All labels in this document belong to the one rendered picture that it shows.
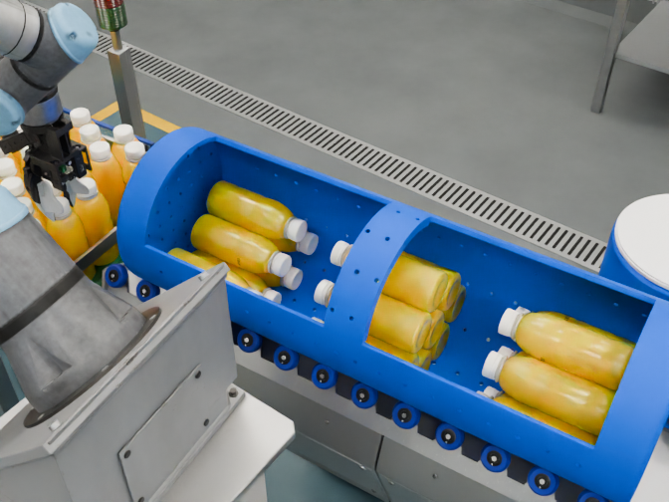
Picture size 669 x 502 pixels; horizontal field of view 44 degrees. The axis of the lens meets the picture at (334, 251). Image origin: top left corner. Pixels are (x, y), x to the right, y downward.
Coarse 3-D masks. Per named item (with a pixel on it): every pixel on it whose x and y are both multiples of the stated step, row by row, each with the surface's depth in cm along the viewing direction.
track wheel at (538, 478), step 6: (534, 468) 121; (540, 468) 120; (528, 474) 121; (534, 474) 121; (540, 474) 120; (546, 474) 120; (552, 474) 119; (528, 480) 121; (534, 480) 121; (540, 480) 120; (546, 480) 120; (552, 480) 120; (558, 480) 120; (534, 486) 121; (540, 486) 120; (546, 486) 120; (552, 486) 120; (540, 492) 120; (546, 492) 120; (552, 492) 120
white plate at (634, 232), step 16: (640, 208) 155; (656, 208) 155; (624, 224) 152; (640, 224) 152; (656, 224) 152; (624, 240) 148; (640, 240) 148; (656, 240) 148; (624, 256) 146; (640, 256) 145; (656, 256) 145; (640, 272) 143; (656, 272) 142
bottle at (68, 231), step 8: (64, 216) 149; (72, 216) 150; (48, 224) 150; (56, 224) 149; (64, 224) 149; (72, 224) 150; (80, 224) 152; (48, 232) 151; (56, 232) 150; (64, 232) 150; (72, 232) 151; (80, 232) 152; (56, 240) 151; (64, 240) 151; (72, 240) 151; (80, 240) 153; (64, 248) 152; (72, 248) 152; (80, 248) 154; (88, 248) 156; (72, 256) 153; (88, 272) 158
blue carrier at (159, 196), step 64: (192, 128) 142; (128, 192) 134; (192, 192) 150; (256, 192) 154; (320, 192) 145; (128, 256) 138; (320, 256) 150; (384, 256) 118; (448, 256) 138; (512, 256) 129; (256, 320) 129; (640, 320) 124; (384, 384) 121; (448, 384) 113; (640, 384) 103; (512, 448) 115; (576, 448) 107; (640, 448) 102
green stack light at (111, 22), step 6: (96, 6) 178; (120, 6) 178; (96, 12) 179; (102, 12) 178; (108, 12) 177; (114, 12) 178; (120, 12) 179; (102, 18) 178; (108, 18) 178; (114, 18) 179; (120, 18) 179; (126, 18) 182; (102, 24) 180; (108, 24) 179; (114, 24) 179; (120, 24) 180; (126, 24) 182
